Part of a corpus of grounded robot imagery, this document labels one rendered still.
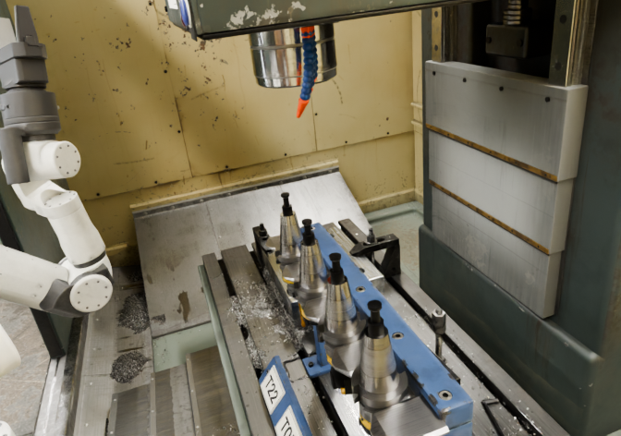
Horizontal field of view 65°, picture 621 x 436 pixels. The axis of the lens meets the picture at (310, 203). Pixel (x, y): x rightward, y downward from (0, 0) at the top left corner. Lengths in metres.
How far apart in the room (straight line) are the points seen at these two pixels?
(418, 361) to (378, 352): 0.08
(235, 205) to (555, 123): 1.36
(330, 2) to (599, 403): 1.02
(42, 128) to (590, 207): 1.01
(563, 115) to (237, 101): 1.30
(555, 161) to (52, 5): 1.59
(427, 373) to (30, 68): 0.79
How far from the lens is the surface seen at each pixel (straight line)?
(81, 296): 1.04
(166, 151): 1.99
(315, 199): 2.05
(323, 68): 0.90
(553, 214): 1.08
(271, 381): 1.01
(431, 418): 0.56
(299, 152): 2.10
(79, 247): 1.03
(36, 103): 0.97
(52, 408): 1.37
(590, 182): 1.06
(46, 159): 0.95
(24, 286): 1.03
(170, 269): 1.88
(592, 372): 1.22
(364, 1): 0.64
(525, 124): 1.08
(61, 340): 1.49
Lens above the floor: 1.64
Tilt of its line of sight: 24 degrees down
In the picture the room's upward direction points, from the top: 7 degrees counter-clockwise
